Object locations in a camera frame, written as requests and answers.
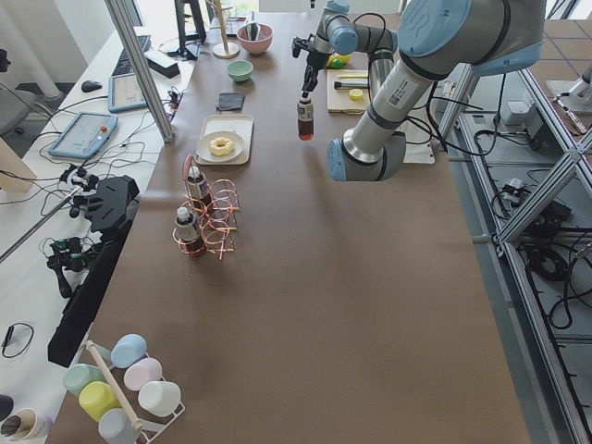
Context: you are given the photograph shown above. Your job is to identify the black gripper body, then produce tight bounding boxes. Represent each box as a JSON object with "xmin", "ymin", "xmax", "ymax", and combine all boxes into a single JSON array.
[{"xmin": 291, "ymin": 34, "xmax": 328, "ymax": 69}]

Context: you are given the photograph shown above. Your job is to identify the tea bottle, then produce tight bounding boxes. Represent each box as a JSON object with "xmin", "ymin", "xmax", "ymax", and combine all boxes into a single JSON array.
[
  {"xmin": 297, "ymin": 92, "xmax": 314, "ymax": 142},
  {"xmin": 186, "ymin": 166, "xmax": 212, "ymax": 215},
  {"xmin": 176, "ymin": 206, "xmax": 205, "ymax": 257}
]

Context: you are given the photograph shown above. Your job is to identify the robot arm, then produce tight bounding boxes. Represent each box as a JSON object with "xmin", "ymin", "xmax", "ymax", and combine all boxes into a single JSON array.
[
  {"xmin": 292, "ymin": 1, "xmax": 546, "ymax": 181},
  {"xmin": 316, "ymin": 1, "xmax": 356, "ymax": 45}
]

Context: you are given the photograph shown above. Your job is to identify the beige rabbit tray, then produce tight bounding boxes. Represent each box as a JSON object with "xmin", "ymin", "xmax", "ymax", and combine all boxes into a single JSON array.
[{"xmin": 196, "ymin": 114, "xmax": 253, "ymax": 166}]

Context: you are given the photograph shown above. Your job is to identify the green lime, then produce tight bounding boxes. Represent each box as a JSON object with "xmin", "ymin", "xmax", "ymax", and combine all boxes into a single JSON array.
[{"xmin": 328, "ymin": 56, "xmax": 349, "ymax": 69}]

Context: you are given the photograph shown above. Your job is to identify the yellow plastic knife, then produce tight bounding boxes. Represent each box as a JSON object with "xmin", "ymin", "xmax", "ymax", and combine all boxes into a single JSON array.
[{"xmin": 338, "ymin": 73, "xmax": 368, "ymax": 79}]

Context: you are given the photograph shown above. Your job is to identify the wooden cutting board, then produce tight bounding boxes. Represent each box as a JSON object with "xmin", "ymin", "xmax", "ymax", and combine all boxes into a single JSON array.
[{"xmin": 327, "ymin": 69, "xmax": 370, "ymax": 114}]

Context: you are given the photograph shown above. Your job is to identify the half lemon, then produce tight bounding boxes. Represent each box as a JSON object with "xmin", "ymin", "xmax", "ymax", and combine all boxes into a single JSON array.
[{"xmin": 349, "ymin": 89, "xmax": 364, "ymax": 101}]

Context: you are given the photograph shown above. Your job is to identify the pink bowl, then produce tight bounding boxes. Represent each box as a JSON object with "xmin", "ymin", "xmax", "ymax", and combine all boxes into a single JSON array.
[{"xmin": 237, "ymin": 24, "xmax": 274, "ymax": 56}]

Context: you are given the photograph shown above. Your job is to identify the green bowl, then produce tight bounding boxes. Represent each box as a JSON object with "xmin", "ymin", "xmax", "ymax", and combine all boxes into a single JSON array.
[{"xmin": 227, "ymin": 60, "xmax": 253, "ymax": 82}]

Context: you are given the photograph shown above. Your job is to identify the metal ice scoop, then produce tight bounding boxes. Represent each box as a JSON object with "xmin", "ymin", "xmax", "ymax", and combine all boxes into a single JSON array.
[{"xmin": 245, "ymin": 12, "xmax": 261, "ymax": 42}]

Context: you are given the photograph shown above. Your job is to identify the dark grey folded cloth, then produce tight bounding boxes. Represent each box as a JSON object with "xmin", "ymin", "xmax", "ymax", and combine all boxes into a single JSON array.
[{"xmin": 216, "ymin": 92, "xmax": 245, "ymax": 111}]

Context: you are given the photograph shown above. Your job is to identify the wooden stand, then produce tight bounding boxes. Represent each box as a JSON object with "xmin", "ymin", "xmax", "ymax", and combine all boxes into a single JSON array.
[{"xmin": 208, "ymin": 0, "xmax": 241, "ymax": 59}]

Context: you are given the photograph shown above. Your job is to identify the glazed donut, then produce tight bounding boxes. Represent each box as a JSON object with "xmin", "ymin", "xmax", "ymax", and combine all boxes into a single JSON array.
[{"xmin": 208, "ymin": 137, "xmax": 235, "ymax": 156}]

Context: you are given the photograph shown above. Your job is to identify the white round plate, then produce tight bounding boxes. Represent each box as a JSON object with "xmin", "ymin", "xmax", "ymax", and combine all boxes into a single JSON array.
[{"xmin": 196, "ymin": 130, "xmax": 245, "ymax": 163}]

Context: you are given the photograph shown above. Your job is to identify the teach pendant tablet far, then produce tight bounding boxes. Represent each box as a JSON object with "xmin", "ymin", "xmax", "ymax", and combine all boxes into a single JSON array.
[{"xmin": 107, "ymin": 73, "xmax": 147, "ymax": 113}]

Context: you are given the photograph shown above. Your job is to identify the teach pendant tablet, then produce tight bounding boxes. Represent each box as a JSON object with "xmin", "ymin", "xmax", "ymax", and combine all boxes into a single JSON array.
[
  {"xmin": 48, "ymin": 112, "xmax": 118, "ymax": 159},
  {"xmin": 107, "ymin": 73, "xmax": 147, "ymax": 113}
]

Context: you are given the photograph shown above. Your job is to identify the black keyboard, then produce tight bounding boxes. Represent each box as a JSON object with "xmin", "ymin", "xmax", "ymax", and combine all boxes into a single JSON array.
[{"xmin": 111, "ymin": 34, "xmax": 152, "ymax": 77}]

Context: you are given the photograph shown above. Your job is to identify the black computer mouse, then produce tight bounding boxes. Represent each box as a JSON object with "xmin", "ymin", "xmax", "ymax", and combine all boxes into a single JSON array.
[{"xmin": 80, "ymin": 80, "xmax": 103, "ymax": 93}]

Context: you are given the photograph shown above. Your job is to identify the teach pendant tablet near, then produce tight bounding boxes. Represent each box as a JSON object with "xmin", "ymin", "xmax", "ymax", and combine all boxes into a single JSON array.
[{"xmin": 48, "ymin": 112, "xmax": 118, "ymax": 159}]

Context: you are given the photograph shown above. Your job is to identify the blue cup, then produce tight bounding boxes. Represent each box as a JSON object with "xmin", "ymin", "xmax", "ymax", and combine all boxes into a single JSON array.
[{"xmin": 111, "ymin": 333, "xmax": 147, "ymax": 369}]

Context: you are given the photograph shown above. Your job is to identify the pink cup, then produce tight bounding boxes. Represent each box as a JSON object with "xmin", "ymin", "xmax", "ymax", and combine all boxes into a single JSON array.
[{"xmin": 124, "ymin": 357, "xmax": 163, "ymax": 391}]

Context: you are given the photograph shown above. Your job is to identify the white cup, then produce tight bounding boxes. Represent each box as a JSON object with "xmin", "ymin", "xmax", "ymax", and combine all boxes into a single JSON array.
[{"xmin": 138, "ymin": 380, "xmax": 181, "ymax": 417}]

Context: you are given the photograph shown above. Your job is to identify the green cup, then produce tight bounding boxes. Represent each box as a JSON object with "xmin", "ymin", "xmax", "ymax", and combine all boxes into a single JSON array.
[{"xmin": 63, "ymin": 364, "xmax": 105, "ymax": 397}]

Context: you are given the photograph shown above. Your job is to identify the yellow cup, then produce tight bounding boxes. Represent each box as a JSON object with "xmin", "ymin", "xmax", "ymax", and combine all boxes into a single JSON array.
[{"xmin": 78, "ymin": 381, "xmax": 121, "ymax": 422}]

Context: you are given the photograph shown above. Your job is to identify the grey cup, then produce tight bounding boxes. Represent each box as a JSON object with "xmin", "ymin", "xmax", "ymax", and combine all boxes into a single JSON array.
[{"xmin": 98, "ymin": 408, "xmax": 140, "ymax": 444}]

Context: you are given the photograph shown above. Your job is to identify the paper cup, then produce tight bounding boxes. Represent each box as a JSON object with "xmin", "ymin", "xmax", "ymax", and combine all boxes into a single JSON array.
[{"xmin": 1, "ymin": 408, "xmax": 54, "ymax": 441}]

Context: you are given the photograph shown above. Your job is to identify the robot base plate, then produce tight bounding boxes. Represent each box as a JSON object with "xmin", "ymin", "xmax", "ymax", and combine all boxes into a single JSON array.
[{"xmin": 400, "ymin": 117, "xmax": 436, "ymax": 165}]

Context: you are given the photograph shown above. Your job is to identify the copper wire bottle rack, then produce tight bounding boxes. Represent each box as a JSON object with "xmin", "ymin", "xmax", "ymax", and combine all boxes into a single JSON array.
[{"xmin": 172, "ymin": 154, "xmax": 241, "ymax": 260}]

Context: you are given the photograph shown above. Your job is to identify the aluminium frame post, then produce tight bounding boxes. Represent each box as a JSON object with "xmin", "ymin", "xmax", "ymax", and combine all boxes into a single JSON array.
[{"xmin": 105, "ymin": 0, "xmax": 174, "ymax": 142}]

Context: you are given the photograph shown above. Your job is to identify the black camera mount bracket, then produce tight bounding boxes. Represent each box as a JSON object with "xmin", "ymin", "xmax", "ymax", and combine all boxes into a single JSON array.
[{"xmin": 47, "ymin": 176, "xmax": 139, "ymax": 368}]

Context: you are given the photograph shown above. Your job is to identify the white wire cup rack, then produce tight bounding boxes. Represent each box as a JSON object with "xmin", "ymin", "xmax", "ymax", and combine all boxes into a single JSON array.
[{"xmin": 80, "ymin": 340, "xmax": 186, "ymax": 443}]

